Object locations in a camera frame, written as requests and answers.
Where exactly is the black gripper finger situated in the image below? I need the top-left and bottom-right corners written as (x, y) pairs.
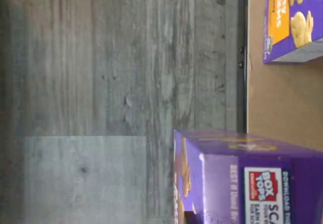
top-left (184, 210), bottom-right (204, 224)

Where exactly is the purple box brown patch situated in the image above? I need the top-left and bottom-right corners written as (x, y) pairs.
top-left (173, 129), bottom-right (323, 224)

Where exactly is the brown wooden shelf board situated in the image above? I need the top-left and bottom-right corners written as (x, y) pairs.
top-left (247, 0), bottom-right (323, 151)

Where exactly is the purple box orange patch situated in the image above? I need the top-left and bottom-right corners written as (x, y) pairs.
top-left (262, 0), bottom-right (323, 65)

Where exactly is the black metal shelf frame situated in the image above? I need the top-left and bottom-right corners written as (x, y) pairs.
top-left (236, 0), bottom-right (248, 134)

